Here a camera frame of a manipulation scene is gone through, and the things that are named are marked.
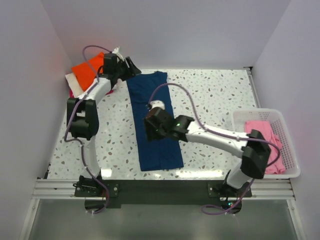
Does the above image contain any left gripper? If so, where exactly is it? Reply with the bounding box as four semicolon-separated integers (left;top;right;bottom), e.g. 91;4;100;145
114;56;142;82

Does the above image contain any blue mickey t-shirt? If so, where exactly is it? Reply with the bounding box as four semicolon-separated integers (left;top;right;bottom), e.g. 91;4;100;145
127;71;184;172

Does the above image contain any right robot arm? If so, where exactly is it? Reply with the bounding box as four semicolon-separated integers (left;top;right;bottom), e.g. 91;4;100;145
143;107;271;197

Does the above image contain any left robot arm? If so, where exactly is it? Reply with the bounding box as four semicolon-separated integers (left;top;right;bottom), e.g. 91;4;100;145
64;51;142;196

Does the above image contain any orange folded t-shirt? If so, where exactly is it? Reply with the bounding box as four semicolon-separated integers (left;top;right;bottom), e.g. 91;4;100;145
71;52;104;92

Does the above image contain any white folded t-shirt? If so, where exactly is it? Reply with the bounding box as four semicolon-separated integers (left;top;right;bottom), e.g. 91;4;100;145
65;73;84;98

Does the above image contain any red folded t-shirt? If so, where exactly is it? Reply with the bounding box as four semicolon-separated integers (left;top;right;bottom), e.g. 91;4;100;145
69;89;74;98

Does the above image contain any pink t-shirt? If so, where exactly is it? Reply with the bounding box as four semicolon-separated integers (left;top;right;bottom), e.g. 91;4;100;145
244;120;286;175

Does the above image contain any white plastic basket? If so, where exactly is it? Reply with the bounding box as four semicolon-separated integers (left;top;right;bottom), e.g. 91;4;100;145
231;108;301;179

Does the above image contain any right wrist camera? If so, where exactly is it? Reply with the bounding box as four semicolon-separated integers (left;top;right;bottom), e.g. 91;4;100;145
147;100;165;110

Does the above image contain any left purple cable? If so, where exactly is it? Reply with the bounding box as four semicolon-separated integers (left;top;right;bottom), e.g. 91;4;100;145
64;44;111;215

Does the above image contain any purple cable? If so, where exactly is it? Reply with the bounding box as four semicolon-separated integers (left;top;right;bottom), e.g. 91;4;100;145
64;44;111;215
148;83;282;215

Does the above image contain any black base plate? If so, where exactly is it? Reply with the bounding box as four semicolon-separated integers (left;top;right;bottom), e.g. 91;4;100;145
73;177;252;211

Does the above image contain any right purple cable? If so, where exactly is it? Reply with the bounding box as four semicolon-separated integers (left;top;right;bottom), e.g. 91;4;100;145
148;83;282;215

